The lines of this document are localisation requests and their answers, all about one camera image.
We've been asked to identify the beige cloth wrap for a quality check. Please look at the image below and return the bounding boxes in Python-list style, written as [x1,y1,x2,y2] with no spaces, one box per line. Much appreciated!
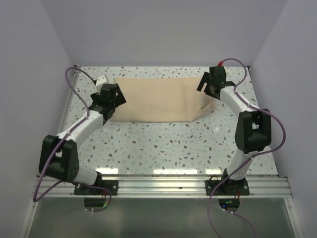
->
[111,77,216,122]

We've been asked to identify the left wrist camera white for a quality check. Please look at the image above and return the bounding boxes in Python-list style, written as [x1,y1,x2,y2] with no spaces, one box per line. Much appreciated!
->
[95,75,108,93]

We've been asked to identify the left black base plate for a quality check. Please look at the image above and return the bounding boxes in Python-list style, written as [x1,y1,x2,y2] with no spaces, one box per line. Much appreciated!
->
[74,179,119,196]

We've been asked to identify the aluminium front rail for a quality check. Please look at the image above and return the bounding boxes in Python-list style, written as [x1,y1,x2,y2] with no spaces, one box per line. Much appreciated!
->
[32,173,292,199]

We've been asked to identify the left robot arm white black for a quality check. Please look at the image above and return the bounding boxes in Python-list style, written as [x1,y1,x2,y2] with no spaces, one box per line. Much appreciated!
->
[39,83,126,195]

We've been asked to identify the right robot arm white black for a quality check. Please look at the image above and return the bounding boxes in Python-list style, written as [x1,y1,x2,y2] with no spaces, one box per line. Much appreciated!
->
[197,66,271,195]

